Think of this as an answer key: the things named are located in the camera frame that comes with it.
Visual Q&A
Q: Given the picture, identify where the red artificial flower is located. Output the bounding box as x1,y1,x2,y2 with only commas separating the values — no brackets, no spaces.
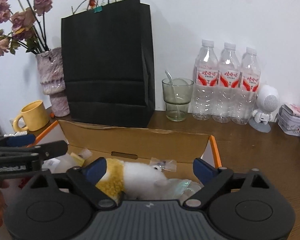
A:
1,177,28,193

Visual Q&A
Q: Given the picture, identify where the translucent plastic container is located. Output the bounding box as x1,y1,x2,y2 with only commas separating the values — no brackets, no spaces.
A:
42,153,77,173

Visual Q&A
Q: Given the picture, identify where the iridescent plastic bag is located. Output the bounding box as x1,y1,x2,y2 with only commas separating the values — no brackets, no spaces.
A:
162,179,204,204

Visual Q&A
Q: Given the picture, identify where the clear bag with screws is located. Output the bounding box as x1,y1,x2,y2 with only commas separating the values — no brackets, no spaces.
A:
149,158,177,172

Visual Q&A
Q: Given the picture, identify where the yellow white plush toy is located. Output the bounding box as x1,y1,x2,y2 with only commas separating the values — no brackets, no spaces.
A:
96,158,168,203

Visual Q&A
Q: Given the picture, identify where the small yellow box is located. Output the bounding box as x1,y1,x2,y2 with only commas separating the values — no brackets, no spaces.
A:
70,152,85,167

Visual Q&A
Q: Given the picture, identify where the yellow ceramic mug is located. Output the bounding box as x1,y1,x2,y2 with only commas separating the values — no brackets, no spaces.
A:
12,100,49,132

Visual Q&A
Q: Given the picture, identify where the orange cardboard pumpkin box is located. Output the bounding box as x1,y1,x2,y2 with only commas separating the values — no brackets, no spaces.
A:
34,120,222,182

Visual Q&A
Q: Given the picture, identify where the right clear water bottle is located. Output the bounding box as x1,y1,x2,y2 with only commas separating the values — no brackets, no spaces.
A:
231,47,261,125

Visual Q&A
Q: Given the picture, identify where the clear water bottle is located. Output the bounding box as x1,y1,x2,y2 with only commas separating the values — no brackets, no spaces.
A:
231,47,261,125
212,42,240,123
191,40,218,120

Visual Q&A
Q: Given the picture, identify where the clear spoon in glass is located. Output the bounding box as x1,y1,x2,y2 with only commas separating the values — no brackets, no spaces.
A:
165,69,181,119

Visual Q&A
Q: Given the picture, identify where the left clear water bottle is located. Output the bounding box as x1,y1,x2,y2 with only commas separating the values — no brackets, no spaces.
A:
191,40,218,120

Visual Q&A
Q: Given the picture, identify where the pink marbled ceramic vase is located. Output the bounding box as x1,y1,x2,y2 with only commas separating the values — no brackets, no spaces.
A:
36,47,70,117

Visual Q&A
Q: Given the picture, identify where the green tinted drinking glass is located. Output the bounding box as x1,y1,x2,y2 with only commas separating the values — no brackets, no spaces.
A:
161,78,194,122

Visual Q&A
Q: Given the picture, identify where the white robot figurine speaker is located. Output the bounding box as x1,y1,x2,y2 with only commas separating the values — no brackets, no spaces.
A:
248,85,280,133

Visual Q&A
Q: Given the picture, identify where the grey printed tin box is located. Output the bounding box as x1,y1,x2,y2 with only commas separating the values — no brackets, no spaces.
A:
277,103,300,137

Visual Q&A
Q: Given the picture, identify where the dried rose bouquet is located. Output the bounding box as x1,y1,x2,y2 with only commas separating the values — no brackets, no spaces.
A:
0,0,52,56

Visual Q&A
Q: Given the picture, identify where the middle clear water bottle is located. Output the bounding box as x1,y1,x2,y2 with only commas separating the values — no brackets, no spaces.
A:
212,42,240,123

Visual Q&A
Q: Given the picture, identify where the black paper shopping bag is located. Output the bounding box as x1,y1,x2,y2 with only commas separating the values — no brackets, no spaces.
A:
61,0,155,128

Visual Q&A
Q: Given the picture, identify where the teal binder clip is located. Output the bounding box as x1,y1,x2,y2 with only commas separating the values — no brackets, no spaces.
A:
94,6,103,13

